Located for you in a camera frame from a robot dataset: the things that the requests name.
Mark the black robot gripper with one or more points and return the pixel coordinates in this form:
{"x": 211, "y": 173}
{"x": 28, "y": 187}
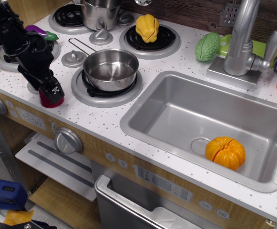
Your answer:
{"x": 34, "y": 56}

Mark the red toy sweet potato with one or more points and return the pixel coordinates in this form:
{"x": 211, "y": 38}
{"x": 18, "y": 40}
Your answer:
{"x": 45, "y": 102}

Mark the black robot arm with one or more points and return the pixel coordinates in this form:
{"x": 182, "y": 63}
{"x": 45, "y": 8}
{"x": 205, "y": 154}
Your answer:
{"x": 10, "y": 22}

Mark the grey stove knob front left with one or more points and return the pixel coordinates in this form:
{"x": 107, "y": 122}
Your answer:
{"x": 31, "y": 89}

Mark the grey stove knob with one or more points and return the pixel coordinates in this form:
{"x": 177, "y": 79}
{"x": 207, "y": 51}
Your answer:
{"x": 101, "y": 37}
{"x": 73, "y": 59}
{"x": 124, "y": 18}
{"x": 31, "y": 89}

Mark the front right stove burner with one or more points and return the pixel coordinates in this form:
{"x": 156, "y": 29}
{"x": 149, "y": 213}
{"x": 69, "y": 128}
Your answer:
{"x": 101, "y": 96}

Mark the grey stove knob middle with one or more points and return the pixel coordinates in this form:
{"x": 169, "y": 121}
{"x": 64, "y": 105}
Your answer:
{"x": 73, "y": 59}

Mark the front left stove burner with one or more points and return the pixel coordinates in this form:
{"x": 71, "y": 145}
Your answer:
{"x": 12, "y": 66}

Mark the grey stove knob upper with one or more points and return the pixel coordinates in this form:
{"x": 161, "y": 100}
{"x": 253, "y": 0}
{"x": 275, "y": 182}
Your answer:
{"x": 101, "y": 37}

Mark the back left stove burner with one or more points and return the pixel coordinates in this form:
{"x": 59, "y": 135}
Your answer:
{"x": 67, "y": 20}

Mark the grey stove knob back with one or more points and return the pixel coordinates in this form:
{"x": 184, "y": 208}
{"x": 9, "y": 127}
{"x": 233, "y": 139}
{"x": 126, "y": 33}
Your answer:
{"x": 124, "y": 18}

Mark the grey oven dial right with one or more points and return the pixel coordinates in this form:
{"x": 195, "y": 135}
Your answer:
{"x": 67, "y": 142}

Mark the purple toy eggplant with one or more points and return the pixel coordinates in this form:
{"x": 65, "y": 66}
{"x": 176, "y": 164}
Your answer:
{"x": 49, "y": 36}

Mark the small steel saucepan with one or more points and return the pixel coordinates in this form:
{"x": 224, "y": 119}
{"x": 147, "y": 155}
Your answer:
{"x": 108, "y": 65}

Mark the white oven shelf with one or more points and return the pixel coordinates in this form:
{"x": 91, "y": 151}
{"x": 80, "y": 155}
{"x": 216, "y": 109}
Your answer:
{"x": 72, "y": 171}

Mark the large steel stock pot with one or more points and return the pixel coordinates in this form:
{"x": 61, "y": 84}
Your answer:
{"x": 99, "y": 14}

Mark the yellow toy bell pepper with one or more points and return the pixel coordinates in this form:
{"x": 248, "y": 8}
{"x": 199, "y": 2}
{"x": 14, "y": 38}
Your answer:
{"x": 147, "y": 27}

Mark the blue clamp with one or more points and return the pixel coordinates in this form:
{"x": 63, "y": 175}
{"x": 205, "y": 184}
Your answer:
{"x": 12, "y": 196}

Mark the hanging silver ladle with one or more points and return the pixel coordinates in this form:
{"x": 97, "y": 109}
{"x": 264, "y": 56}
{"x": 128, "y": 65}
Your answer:
{"x": 143, "y": 2}

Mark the grey toy sink basin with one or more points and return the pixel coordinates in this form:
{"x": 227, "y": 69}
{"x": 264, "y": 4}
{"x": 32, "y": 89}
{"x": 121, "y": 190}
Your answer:
{"x": 181, "y": 115}

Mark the grey dishwasher door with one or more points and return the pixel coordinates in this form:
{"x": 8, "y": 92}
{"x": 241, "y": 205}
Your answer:
{"x": 126, "y": 205}

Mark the yellow cloth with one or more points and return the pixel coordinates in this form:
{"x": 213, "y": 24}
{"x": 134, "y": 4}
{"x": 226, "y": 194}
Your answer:
{"x": 15, "y": 217}

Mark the green toy bumpy gourd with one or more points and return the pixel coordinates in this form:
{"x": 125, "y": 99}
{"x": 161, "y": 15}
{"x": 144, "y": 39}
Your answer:
{"x": 207, "y": 47}

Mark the orange toy pumpkin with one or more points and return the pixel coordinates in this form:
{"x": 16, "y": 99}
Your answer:
{"x": 226, "y": 151}

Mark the silver toy faucet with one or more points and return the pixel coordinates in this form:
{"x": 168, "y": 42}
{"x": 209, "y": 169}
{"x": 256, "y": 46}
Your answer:
{"x": 241, "y": 67}

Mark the silver toy grater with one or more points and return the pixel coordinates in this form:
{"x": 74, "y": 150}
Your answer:
{"x": 229, "y": 13}

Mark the lime green cutting board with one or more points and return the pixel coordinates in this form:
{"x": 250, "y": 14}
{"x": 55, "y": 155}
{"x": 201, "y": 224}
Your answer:
{"x": 258, "y": 47}

